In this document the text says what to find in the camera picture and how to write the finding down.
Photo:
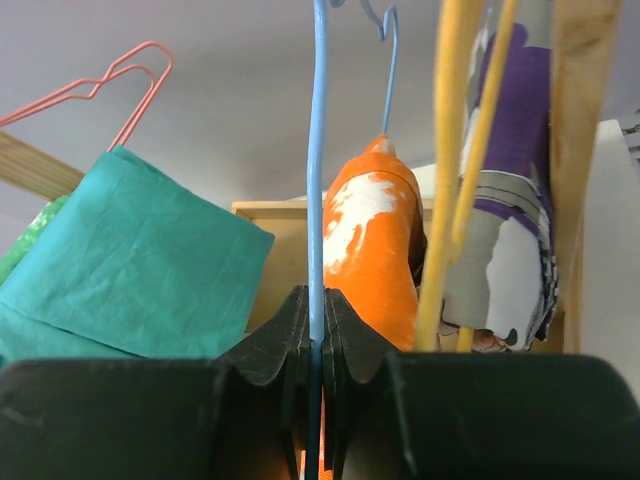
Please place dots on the orange tie-dye trousers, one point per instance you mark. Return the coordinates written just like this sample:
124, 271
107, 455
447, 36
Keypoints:
374, 242

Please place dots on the yellow plastic hanger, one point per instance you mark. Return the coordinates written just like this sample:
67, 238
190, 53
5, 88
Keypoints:
454, 196

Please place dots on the wooden clothes rack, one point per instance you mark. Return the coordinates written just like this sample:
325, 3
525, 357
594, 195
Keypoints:
583, 42

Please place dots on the teal trousers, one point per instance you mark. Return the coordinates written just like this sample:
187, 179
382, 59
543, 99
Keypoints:
133, 265

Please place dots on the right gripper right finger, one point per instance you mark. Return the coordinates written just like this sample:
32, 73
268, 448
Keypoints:
395, 415

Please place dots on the blue wire hanger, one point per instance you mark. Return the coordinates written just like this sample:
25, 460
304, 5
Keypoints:
314, 233

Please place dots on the pink wire hanger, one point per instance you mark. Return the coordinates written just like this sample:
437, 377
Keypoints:
81, 89
130, 62

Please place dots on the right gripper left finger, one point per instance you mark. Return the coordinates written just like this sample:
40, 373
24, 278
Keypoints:
240, 416

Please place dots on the purple camouflage trousers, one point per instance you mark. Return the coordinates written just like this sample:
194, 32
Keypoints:
505, 284

